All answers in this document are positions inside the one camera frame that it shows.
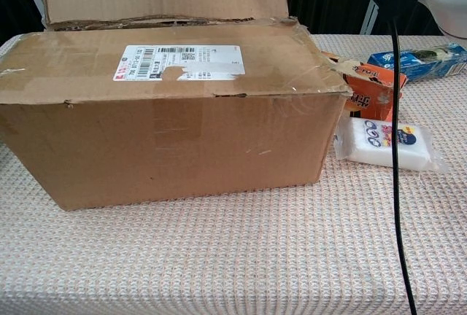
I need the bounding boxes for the white sponge in plastic wrap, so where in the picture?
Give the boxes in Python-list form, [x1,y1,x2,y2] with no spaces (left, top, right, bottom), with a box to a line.
[333,114,449,174]

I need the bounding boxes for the brown cardboard box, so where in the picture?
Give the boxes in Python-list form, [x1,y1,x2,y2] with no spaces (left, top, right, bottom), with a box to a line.
[0,0,353,212]

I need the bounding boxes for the beige woven tablecloth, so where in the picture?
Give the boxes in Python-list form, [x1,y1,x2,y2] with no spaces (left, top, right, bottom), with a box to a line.
[0,34,467,315]

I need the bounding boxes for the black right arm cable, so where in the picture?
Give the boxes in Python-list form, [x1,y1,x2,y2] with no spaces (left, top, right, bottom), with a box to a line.
[339,0,419,315]

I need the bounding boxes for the orange snack box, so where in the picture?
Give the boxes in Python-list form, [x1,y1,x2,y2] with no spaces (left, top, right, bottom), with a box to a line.
[320,51,409,123]

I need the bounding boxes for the blue cookie pack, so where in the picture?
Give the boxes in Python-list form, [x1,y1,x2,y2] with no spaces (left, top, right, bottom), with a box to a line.
[366,42,467,82]

